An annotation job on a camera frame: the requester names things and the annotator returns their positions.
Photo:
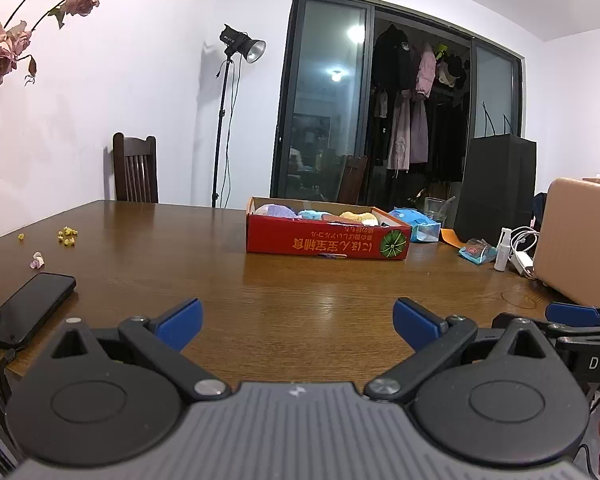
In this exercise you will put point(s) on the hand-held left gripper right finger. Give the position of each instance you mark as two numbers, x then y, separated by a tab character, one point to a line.
415	327

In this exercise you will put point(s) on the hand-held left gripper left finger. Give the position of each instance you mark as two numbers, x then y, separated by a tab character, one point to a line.
182	320

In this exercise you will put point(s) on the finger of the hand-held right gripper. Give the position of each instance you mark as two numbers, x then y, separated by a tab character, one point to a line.
572	314
585	332

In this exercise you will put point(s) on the yellow plush toy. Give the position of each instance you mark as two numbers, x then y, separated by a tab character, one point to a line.
355	216

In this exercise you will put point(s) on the red cardboard box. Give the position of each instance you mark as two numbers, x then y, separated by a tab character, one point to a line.
320	240

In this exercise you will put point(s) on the brick red sponge block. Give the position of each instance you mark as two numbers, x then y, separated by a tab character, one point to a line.
337	218

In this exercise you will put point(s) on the purple cloth pouch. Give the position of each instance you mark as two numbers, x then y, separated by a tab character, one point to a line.
277	210

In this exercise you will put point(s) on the light blue plush toy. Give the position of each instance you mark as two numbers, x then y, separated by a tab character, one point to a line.
312	215

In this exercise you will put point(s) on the tan case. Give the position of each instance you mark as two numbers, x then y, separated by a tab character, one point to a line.
580	240

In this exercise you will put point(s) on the white spray bottle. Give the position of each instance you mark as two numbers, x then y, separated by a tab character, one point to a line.
502	252

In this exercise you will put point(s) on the orange envelope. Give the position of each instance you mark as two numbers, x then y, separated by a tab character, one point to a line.
452	237

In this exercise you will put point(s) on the small blue and red packet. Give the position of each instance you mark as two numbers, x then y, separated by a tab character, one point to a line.
477	251

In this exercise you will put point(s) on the blue wet wipes pack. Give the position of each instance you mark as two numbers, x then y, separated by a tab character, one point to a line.
415	222

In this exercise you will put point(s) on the dark cloth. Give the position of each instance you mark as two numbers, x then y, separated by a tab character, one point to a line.
540	210

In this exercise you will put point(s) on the clear glass cup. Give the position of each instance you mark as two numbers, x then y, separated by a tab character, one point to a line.
437	210

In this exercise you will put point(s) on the yellow dried petals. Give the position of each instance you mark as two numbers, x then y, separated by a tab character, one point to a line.
67	236

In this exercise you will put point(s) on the black paper bag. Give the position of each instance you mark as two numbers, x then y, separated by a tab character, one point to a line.
495	190

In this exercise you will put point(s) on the black smartphone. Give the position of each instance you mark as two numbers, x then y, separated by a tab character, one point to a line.
30	307

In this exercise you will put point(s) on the pink fallen petal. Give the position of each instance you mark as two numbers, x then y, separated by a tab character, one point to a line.
37	260

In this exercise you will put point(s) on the dark wooden chair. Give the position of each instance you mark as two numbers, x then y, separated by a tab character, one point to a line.
135	170
352	180

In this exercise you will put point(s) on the rack of hanging clothes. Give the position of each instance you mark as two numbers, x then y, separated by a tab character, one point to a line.
410	120

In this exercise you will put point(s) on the black framed sliding glass door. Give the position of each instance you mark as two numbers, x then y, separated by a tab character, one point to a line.
320	110

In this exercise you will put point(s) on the studio light on stand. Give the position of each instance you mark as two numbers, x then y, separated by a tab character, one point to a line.
237	42

